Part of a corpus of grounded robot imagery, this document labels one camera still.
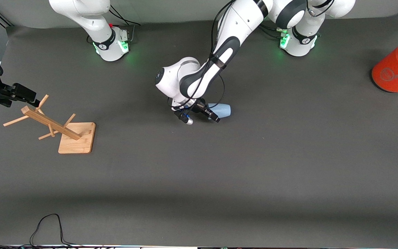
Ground orange cylinder with grey lid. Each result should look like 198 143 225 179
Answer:
371 36 398 93

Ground wooden cup rack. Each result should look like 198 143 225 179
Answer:
3 94 96 154

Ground black arm base cables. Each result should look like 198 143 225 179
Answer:
259 24 286 40
108 5 142 44

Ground light blue plastic cup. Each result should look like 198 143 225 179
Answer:
206 103 231 119

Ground black right arm base cables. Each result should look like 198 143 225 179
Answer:
108 5 142 44

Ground thin black loose cable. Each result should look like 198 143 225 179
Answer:
0 214 92 249

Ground dark grey table mat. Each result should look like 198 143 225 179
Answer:
0 12 398 248

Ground black left arm base cables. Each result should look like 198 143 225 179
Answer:
259 24 286 40

